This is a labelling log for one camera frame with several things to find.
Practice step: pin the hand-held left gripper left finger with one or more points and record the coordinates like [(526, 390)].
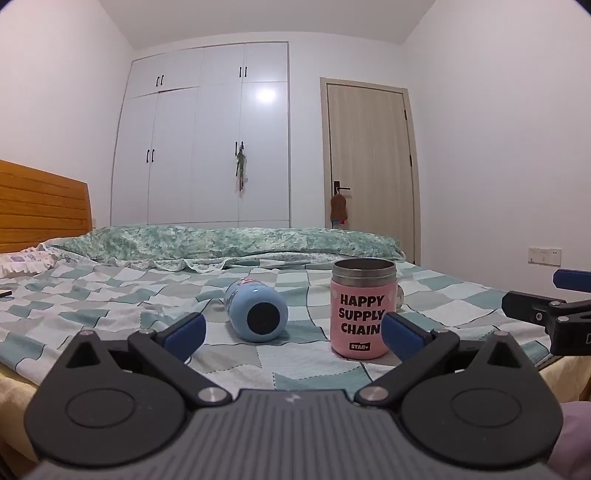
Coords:
[(187, 331)]

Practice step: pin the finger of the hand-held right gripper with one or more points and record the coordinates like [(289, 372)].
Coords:
[(572, 279), (521, 303)]

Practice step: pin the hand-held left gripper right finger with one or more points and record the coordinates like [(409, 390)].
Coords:
[(400, 333)]

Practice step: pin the light blue cup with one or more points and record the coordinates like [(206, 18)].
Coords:
[(258, 314)]

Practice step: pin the pink cup with steel rim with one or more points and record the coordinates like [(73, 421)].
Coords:
[(362, 318)]

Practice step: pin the checkered bed sheet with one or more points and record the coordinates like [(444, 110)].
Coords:
[(115, 300)]

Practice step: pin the green floral quilt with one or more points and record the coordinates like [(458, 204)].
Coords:
[(207, 242)]

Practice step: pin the purple cloth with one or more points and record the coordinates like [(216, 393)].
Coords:
[(579, 443)]

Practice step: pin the brown hanging pouch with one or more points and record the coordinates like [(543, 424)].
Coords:
[(338, 207)]

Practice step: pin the green hanging ornament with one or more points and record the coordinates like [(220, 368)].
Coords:
[(240, 166)]

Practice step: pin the printed pillow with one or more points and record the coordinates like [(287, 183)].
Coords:
[(23, 263)]

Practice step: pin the white wardrobe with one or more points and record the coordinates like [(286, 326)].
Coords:
[(184, 152)]

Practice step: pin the beige wooden door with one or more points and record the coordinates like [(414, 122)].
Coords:
[(369, 152)]

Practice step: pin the black phone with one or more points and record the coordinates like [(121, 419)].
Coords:
[(4, 293)]

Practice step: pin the wooden headboard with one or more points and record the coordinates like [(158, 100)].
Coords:
[(41, 207)]

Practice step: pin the white wall socket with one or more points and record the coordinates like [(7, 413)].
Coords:
[(545, 256)]

